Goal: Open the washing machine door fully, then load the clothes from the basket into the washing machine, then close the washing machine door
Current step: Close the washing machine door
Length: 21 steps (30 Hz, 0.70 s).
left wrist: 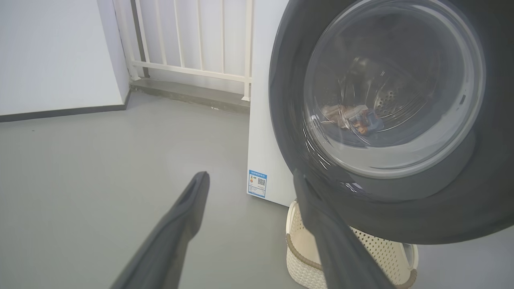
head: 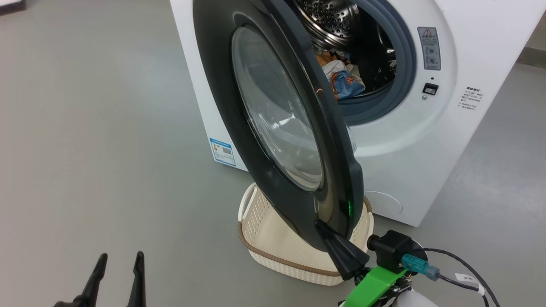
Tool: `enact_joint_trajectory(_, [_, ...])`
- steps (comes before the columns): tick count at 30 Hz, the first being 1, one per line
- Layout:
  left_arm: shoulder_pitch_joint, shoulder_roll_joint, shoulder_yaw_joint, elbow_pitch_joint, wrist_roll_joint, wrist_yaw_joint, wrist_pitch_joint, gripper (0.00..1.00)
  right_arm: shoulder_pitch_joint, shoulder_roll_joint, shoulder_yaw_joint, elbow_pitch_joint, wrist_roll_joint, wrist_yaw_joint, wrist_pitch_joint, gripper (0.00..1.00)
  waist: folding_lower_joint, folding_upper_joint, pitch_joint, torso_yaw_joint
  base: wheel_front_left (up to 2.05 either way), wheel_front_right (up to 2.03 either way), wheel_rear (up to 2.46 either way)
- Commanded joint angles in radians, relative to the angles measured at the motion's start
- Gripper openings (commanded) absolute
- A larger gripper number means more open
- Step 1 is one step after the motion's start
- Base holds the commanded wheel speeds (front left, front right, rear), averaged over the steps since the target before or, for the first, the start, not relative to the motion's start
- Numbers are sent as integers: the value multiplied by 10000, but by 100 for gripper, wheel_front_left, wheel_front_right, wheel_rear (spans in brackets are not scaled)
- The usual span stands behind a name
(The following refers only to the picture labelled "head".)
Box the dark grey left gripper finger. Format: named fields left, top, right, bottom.
left=77, top=253, right=108, bottom=307
left=127, top=251, right=146, bottom=307

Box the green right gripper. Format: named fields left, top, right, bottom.
left=315, top=220, right=410, bottom=307

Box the blue orange printed garment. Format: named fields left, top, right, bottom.
left=331, top=70, right=366, bottom=101

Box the cream printed garment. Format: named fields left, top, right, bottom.
left=316, top=51, right=355, bottom=84

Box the dark grey round glass door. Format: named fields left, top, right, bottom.
left=193, top=0, right=364, bottom=252

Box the cream perforated laundry basket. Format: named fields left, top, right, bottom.
left=238, top=182, right=375, bottom=286

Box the white front-loading washing machine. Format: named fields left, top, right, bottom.
left=169, top=0, right=546, bottom=227

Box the grey rubber door gasket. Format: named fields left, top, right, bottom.
left=337, top=0, right=417, bottom=126

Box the blue white energy label sticker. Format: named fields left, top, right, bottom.
left=209, top=137, right=236, bottom=167

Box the grey warning sticker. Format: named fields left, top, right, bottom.
left=417, top=27, right=441, bottom=71

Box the perforated steel washer drum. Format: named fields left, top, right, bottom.
left=294, top=0, right=397, bottom=92

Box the teal cable connector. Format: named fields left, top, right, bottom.
left=402, top=254, right=440, bottom=281

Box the thin black camera cable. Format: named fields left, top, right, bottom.
left=420, top=248, right=502, bottom=307

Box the white cable tag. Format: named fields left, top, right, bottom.
left=454, top=273, right=485, bottom=296

